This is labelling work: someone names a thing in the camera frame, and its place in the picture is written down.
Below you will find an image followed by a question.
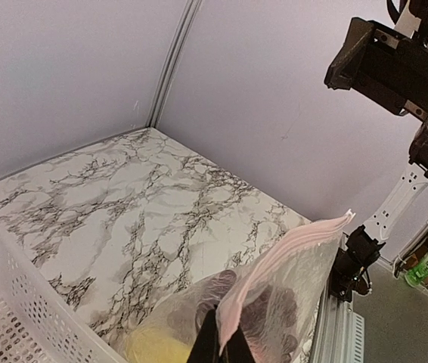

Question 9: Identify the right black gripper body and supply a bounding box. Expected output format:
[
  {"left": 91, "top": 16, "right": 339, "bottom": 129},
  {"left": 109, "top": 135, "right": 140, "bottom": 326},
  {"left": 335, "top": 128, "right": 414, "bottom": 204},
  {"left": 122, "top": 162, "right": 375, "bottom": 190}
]
[{"left": 324, "top": 17, "right": 428, "bottom": 177}]

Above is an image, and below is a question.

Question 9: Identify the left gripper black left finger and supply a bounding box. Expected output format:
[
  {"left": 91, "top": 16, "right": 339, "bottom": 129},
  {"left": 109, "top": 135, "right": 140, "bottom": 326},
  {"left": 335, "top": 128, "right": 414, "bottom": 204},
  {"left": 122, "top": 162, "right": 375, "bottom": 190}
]
[{"left": 187, "top": 306, "right": 222, "bottom": 363}]

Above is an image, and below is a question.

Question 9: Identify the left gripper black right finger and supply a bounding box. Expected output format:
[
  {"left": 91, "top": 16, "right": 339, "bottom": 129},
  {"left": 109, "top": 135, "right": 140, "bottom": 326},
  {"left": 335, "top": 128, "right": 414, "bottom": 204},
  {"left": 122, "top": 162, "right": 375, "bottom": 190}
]
[{"left": 223, "top": 327, "right": 255, "bottom": 363}]

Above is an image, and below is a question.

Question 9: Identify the yellow toy banana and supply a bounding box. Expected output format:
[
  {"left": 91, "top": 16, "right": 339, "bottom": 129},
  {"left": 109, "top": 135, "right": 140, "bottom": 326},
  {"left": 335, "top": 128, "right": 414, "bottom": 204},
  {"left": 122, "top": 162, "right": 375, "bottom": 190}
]
[{"left": 123, "top": 327, "right": 191, "bottom": 363}]

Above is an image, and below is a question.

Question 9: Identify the clear zip top bag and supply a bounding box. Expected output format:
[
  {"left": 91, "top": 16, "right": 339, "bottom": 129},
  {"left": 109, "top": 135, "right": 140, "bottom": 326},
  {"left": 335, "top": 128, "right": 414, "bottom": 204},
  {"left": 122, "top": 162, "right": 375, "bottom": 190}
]
[{"left": 134, "top": 211, "right": 354, "bottom": 362}]

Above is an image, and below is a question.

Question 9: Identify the purple toy grape bunch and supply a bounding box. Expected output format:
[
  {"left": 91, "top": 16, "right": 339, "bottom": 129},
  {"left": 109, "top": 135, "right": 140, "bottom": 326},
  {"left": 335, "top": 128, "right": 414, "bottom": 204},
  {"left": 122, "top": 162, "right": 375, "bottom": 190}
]
[{"left": 166, "top": 269, "right": 299, "bottom": 362}]

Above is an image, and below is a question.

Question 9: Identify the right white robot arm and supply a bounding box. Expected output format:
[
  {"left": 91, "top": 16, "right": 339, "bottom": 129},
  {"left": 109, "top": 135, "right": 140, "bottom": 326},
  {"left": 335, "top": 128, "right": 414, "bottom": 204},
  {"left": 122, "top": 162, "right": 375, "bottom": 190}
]
[{"left": 324, "top": 17, "right": 428, "bottom": 242}]

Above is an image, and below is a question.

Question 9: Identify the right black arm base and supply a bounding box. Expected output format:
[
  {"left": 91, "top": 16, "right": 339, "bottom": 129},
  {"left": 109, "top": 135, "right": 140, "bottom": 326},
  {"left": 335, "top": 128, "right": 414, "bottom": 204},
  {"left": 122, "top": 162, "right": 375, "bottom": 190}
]
[{"left": 328, "top": 225, "right": 385, "bottom": 303}]

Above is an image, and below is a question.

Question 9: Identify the white plastic basket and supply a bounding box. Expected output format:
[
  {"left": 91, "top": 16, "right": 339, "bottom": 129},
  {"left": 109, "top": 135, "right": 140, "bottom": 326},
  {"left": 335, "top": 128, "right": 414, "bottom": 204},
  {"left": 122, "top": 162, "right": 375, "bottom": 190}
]
[{"left": 0, "top": 229, "right": 124, "bottom": 362}]

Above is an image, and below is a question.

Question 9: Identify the front aluminium frame rail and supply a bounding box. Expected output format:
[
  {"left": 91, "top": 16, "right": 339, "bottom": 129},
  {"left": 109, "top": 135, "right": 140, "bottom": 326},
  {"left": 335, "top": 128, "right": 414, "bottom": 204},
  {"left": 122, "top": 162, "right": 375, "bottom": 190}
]
[{"left": 308, "top": 260, "right": 428, "bottom": 363}]

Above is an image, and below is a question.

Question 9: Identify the right aluminium frame post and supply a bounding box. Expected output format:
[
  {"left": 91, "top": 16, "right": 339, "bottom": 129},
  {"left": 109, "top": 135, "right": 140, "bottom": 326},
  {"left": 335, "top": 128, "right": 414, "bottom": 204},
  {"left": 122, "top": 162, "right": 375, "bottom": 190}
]
[{"left": 146, "top": 0, "right": 203, "bottom": 128}]

